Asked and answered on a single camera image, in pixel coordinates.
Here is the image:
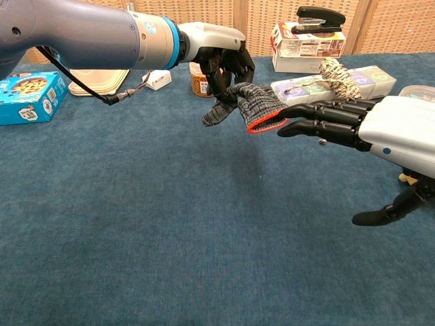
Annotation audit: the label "small white box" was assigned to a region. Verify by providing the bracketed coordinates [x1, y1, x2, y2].
[141, 69, 173, 92]

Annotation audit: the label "grey knit work glove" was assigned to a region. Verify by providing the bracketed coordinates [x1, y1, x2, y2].
[202, 82, 290, 135]

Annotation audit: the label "woven folding screen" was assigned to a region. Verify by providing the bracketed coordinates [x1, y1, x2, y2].
[25, 0, 435, 65]

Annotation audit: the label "blue table mat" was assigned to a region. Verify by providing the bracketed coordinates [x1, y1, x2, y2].
[0, 52, 435, 326]

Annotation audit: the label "cream lidded food container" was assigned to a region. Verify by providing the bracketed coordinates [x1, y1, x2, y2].
[68, 69, 131, 97]

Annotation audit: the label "yellow duck plush toy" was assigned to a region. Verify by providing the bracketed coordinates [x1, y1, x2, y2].
[398, 171, 419, 186]

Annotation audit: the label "blue cookie box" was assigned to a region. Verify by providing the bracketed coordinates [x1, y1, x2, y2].
[0, 71, 69, 126]

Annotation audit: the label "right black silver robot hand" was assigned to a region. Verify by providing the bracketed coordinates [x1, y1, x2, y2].
[277, 96, 435, 227]

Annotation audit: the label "plain white flat box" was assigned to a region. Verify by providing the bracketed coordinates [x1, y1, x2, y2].
[271, 55, 341, 74]

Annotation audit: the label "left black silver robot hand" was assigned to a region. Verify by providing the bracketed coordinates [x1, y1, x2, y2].
[179, 22, 256, 103]

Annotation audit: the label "clear jar brown contents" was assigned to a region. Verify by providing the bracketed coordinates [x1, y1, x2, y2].
[189, 62, 224, 98]

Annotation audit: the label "black stapler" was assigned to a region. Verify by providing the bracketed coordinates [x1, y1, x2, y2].
[290, 5, 346, 35]

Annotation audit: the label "red white printed snack box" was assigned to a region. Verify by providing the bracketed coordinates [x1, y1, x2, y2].
[270, 22, 347, 58]

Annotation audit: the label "braided rope bundle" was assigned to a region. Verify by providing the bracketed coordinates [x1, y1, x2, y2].
[288, 56, 363, 100]

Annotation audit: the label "wrapped multipack of small boxes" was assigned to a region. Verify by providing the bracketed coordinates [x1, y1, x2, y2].
[270, 65, 398, 106]

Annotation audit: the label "black arm cable with connector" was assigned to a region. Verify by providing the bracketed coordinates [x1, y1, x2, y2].
[35, 46, 154, 106]

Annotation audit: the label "clear tub of binder clips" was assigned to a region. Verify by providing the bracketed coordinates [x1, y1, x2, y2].
[398, 84, 435, 100]

